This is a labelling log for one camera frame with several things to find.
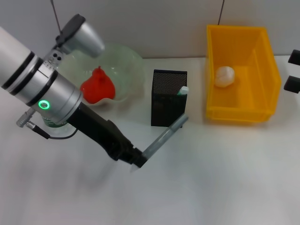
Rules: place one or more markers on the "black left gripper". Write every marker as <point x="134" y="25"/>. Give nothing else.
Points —
<point x="98" y="129"/>

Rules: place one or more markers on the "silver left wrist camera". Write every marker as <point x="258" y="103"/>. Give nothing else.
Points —
<point x="86" y="37"/>

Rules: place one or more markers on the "white paper ball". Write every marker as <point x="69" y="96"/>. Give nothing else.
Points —
<point x="225" y="76"/>

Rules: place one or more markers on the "green utility knife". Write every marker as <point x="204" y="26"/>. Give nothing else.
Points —
<point x="183" y="90"/>

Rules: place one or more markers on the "grey marker pen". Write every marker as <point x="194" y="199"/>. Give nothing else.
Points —
<point x="164" y="137"/>

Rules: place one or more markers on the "red-orange fruit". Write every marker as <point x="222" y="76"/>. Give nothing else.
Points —
<point x="98" y="89"/>

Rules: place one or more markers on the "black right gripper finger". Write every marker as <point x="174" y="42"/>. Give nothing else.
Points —
<point x="295" y="57"/>
<point x="293" y="84"/>

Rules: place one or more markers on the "yellow plastic bin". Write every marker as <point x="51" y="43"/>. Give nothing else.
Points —
<point x="234" y="47"/>

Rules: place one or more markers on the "black mesh pen holder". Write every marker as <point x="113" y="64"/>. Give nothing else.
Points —
<point x="164" y="105"/>

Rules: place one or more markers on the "green glass fruit plate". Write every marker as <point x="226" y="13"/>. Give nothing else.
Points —
<point x="126" y="63"/>

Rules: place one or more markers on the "clear plastic water bottle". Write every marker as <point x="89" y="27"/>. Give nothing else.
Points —
<point x="58" y="129"/>

